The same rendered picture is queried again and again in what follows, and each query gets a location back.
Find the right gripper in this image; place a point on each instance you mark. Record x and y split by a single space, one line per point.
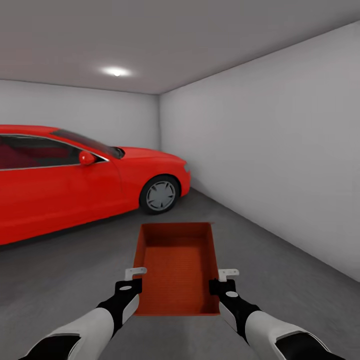
215 286

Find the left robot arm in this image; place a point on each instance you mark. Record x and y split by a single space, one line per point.
87 337

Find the car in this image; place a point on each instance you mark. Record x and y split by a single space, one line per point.
53 179

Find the storage box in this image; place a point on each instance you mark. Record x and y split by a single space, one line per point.
180 259

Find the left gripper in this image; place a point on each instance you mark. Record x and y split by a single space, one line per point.
137 284

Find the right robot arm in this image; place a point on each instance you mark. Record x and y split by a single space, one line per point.
270 338

